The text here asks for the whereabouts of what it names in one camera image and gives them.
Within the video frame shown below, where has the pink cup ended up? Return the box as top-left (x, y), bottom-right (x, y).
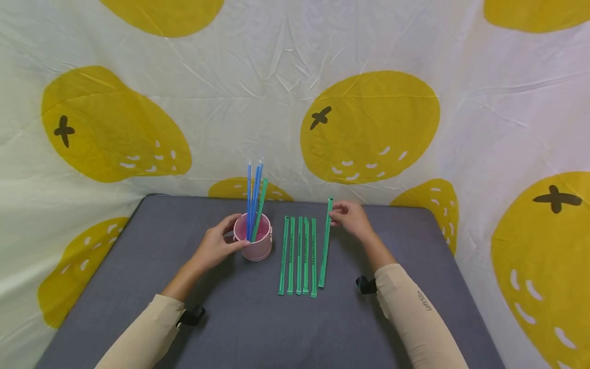
top-left (233, 212), bottom-right (273, 262)

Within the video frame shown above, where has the person's right hand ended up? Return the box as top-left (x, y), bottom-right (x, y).
top-left (329, 200), bottom-right (376, 243)

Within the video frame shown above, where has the green straw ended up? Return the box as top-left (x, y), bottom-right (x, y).
top-left (318, 197), bottom-right (334, 289)
top-left (296, 216), bottom-right (304, 296)
top-left (287, 216), bottom-right (296, 296)
top-left (310, 218), bottom-right (318, 299)
top-left (302, 216), bottom-right (310, 295)
top-left (251, 178), bottom-right (268, 242)
top-left (278, 216), bottom-right (290, 296)

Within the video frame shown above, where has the person's left forearm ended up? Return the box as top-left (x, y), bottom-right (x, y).
top-left (94, 255), bottom-right (206, 369)

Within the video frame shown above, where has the blue straw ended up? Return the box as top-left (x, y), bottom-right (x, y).
top-left (251, 158), bottom-right (264, 226)
top-left (249, 163), bottom-right (261, 240)

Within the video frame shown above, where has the person's left hand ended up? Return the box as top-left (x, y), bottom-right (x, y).
top-left (192, 214), bottom-right (250, 276)

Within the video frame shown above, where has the black wrist band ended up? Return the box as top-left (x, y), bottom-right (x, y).
top-left (355, 276), bottom-right (378, 296)
top-left (177, 305), bottom-right (206, 327)

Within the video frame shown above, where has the person's right forearm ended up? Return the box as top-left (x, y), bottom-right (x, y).
top-left (362, 233), bottom-right (470, 369)

